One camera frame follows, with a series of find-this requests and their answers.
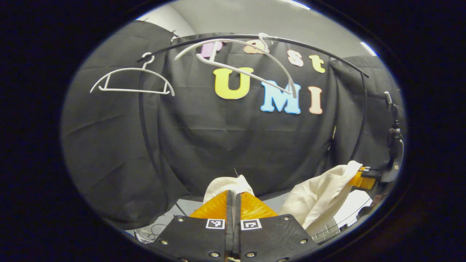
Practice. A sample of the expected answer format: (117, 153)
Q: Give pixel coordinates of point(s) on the black clothes rack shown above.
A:
(309, 46)

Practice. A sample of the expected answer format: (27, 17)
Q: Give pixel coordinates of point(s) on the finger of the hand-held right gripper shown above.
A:
(362, 181)

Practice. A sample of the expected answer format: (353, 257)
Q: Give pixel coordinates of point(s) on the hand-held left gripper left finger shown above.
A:
(204, 240)

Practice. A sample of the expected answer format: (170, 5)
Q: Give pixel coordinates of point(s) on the cream button shirt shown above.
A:
(320, 196)

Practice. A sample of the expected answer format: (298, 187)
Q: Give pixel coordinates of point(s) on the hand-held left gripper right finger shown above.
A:
(269, 240)

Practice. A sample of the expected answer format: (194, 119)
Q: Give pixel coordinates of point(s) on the white plastic hanger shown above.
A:
(225, 40)
(134, 90)

